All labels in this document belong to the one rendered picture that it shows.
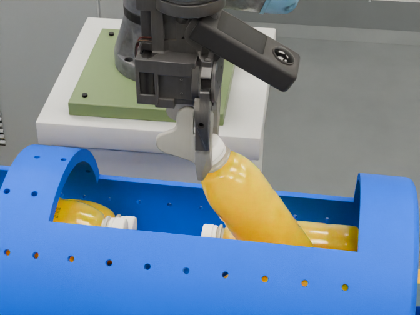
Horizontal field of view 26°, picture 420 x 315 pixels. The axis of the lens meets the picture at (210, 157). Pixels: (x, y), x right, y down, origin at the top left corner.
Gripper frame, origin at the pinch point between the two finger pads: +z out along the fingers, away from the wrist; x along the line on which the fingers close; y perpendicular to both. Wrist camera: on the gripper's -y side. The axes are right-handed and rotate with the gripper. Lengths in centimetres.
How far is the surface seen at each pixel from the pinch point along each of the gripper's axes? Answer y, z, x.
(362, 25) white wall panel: -25, 119, -268
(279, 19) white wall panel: 10, 119, -267
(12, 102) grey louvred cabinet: 81, 88, -141
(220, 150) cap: -1.2, -1.8, 0.9
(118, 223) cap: 11.1, 11.0, -0.3
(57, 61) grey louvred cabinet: 66, 73, -141
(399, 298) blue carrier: -21.4, 8.9, 9.8
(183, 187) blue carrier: 5.7, 15.3, -13.8
